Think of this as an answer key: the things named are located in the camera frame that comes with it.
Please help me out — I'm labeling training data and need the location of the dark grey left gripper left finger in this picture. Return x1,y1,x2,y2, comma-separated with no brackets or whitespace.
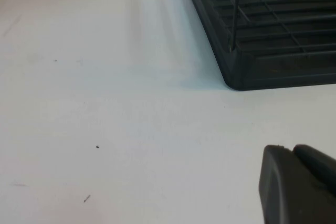
258,145,336,224

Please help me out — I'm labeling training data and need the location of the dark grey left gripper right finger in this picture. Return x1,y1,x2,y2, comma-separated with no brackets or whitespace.
292,144,336,198

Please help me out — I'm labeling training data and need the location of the black plastic drip tray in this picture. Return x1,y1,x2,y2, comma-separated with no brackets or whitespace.
186,0,336,91

